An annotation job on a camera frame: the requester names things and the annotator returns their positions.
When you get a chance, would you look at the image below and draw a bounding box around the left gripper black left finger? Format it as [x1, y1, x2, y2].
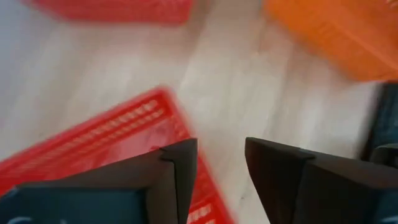
[0, 138, 198, 224]

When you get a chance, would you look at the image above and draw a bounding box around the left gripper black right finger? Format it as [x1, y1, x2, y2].
[244, 136, 398, 224]

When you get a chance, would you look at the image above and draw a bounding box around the orange plastic slotted basket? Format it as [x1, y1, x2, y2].
[263, 0, 398, 82]

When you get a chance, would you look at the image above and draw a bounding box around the red plastic slotted basket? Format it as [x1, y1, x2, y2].
[0, 86, 234, 224]
[24, 0, 194, 25]

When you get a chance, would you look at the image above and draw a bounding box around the black plastic slotted basket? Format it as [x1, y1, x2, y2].
[361, 82, 398, 164]

